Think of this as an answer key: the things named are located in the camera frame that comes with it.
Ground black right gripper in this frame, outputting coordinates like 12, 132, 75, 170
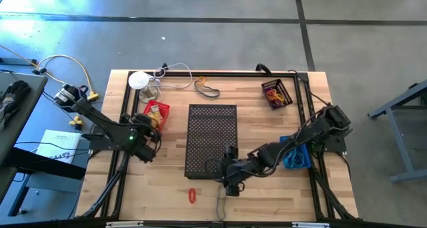
218, 145, 260, 198

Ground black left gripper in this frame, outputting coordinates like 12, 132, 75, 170
120, 113, 163, 164

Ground blue rubber band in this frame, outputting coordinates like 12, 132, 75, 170
283, 149, 303, 169
290, 151, 310, 169
285, 148, 308, 165
193, 80, 221, 99
216, 183, 228, 221

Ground red plastic basket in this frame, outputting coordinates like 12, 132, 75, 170
142, 100, 171, 131

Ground black perforated metal shelf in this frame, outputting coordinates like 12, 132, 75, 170
183, 103, 239, 180

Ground white mushroom lamp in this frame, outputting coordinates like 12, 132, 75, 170
127, 71, 158, 104

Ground blue plastic basket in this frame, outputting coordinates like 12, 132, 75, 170
279, 135, 312, 171

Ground white booklet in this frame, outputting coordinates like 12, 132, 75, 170
35, 129, 82, 165

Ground black plastic basket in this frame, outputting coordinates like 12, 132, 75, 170
260, 78, 294, 111

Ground black side table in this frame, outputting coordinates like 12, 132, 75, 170
0, 71, 87, 219

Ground black work gloves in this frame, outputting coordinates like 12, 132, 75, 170
0, 80, 32, 132

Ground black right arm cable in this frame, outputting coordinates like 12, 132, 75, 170
204, 157, 231, 183

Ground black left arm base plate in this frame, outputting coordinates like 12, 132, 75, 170
82, 133, 134, 151

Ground pale yellow power cord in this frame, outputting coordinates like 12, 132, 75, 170
35, 53, 100, 102

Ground orange-yellow power cord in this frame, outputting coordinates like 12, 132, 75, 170
0, 44, 84, 127

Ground white lamp cable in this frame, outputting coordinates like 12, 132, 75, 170
151, 62, 194, 102

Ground silver metal bracket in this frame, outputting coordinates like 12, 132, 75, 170
105, 221, 145, 228
292, 221, 331, 228

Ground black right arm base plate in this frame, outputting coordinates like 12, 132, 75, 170
298, 126, 348, 153

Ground black cable loop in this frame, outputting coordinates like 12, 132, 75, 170
255, 63, 273, 75

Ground grey metal table frame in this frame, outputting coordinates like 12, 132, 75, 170
368, 79, 427, 184

